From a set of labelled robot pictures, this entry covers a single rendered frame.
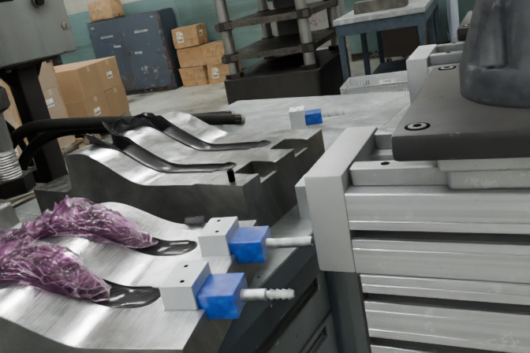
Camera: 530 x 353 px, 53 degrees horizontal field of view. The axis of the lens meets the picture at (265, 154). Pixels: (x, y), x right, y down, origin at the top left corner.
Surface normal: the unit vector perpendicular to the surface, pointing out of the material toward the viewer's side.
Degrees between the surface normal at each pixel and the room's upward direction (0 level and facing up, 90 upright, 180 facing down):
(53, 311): 28
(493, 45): 90
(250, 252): 90
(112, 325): 0
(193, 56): 88
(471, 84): 90
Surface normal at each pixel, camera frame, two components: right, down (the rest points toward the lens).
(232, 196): -0.51, 0.35
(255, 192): 0.84, 0.01
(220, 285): -0.18, -0.94
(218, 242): -0.24, 0.33
